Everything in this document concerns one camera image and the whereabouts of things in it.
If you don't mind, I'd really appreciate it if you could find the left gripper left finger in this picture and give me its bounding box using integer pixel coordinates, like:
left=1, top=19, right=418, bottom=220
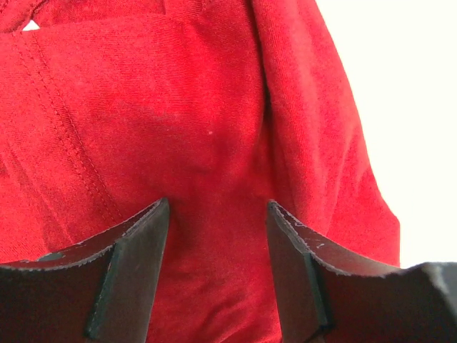
left=1, top=199, right=170, bottom=342

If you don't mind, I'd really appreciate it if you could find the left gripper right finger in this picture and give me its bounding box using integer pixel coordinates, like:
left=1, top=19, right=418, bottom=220
left=267, top=202, right=456, bottom=343

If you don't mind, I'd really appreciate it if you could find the red t shirt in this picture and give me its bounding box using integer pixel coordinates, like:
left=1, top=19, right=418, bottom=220
left=1, top=1, right=400, bottom=342

